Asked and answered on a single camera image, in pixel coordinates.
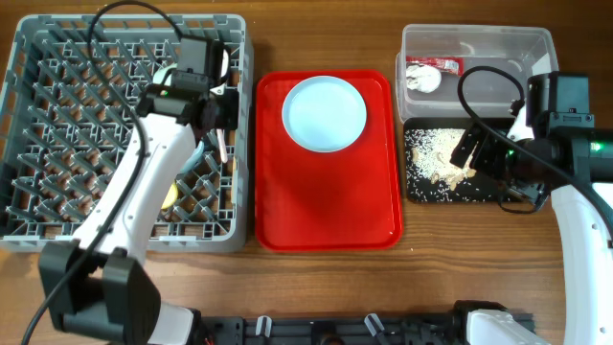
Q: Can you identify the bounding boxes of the red plastic tray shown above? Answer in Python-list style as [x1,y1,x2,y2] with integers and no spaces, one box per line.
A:
[254,69,403,252]

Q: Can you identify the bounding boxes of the light blue plate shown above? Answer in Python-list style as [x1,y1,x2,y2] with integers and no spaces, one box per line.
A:
[282,76,368,153]

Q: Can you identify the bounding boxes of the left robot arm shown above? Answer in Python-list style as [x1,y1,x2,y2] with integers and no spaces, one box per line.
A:
[38,35,238,344]

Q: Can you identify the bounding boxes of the light green bowl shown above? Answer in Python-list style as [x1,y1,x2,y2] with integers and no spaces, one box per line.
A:
[152,63,177,86]

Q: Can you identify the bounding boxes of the black tray bin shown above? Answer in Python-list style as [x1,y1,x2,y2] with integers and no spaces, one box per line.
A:
[403,117,502,203]

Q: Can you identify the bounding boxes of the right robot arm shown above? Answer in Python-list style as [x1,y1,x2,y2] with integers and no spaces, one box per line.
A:
[450,67,612,344]

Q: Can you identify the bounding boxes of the red ketchup packet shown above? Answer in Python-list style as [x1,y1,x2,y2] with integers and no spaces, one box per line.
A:
[406,56,465,77]

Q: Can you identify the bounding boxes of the light blue bowl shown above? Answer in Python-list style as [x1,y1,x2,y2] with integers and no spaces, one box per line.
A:
[178,140,205,175]

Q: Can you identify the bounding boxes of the rice food scraps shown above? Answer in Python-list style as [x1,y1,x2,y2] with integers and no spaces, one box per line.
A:
[404,128,476,202]

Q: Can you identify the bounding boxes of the yellow plastic cup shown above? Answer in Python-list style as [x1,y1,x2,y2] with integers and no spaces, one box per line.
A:
[161,182,179,210]

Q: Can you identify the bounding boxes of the grey dishwasher rack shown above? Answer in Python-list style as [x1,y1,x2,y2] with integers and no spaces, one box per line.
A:
[1,13,254,253]

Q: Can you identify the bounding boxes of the white plastic fork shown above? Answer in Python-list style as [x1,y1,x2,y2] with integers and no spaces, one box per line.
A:
[216,128,228,163]

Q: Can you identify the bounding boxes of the clear plastic bin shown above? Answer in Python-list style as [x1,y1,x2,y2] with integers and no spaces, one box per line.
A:
[396,24,559,123]

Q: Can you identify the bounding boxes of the white napkin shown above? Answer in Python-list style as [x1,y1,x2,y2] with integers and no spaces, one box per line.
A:
[405,64,442,93]

